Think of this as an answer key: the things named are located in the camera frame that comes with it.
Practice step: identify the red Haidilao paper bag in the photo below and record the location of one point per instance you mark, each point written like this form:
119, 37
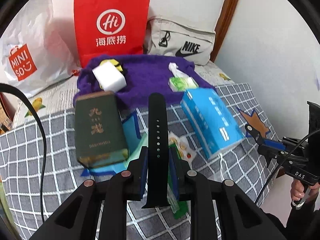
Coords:
111, 27

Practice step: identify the dark green tea box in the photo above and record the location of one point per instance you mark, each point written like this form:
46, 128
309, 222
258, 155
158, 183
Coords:
92, 112

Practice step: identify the purple towel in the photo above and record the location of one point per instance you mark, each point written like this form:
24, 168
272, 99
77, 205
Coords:
145, 74

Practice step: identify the lemon print snack packet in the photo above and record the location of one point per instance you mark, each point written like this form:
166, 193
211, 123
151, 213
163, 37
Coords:
183, 148

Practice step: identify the grey checkered blanket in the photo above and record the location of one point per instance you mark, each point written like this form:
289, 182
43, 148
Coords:
22, 157

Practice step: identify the white sponge block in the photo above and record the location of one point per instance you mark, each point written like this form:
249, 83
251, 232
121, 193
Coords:
108, 77

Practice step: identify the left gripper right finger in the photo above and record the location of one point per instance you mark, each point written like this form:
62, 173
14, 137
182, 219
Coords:
177, 167

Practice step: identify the brown wooden door frame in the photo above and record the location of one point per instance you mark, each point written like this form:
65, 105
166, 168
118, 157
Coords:
222, 26

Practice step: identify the white Miniso plastic bag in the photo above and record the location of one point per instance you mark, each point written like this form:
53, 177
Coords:
33, 54

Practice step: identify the blue tissue pack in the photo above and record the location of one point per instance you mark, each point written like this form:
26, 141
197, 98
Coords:
213, 124

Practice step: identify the white tissue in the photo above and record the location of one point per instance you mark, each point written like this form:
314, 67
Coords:
173, 67

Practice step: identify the black watch strap long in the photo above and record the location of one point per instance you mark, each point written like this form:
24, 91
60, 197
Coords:
158, 153

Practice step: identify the grey Nike pouch bag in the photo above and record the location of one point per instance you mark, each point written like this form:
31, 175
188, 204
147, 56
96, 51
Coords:
180, 38

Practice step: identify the teal box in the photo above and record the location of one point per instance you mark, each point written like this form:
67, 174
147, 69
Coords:
117, 147

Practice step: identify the green snack packet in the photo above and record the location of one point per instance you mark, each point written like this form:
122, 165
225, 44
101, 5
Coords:
179, 209

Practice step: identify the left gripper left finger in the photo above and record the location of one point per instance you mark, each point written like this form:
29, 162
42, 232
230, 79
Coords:
139, 170

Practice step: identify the person right hand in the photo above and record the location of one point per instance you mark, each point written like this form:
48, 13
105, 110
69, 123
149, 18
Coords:
297, 191

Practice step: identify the green pocket tissue pack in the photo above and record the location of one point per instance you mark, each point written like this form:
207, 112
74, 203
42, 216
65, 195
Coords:
180, 84

